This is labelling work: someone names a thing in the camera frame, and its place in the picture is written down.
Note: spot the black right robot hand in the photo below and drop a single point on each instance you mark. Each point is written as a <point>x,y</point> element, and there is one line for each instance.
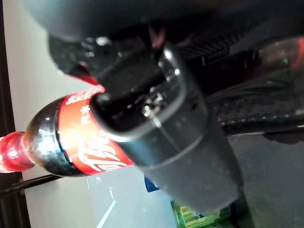
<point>166,130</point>

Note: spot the Coca-Cola bottle red label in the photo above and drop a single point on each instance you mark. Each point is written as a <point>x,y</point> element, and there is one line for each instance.
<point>76,142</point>

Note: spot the green drink can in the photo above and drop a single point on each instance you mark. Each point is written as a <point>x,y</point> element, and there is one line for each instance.
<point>190,216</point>

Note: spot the black shelf board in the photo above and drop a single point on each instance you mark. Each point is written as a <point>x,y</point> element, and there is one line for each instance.
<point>273,190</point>

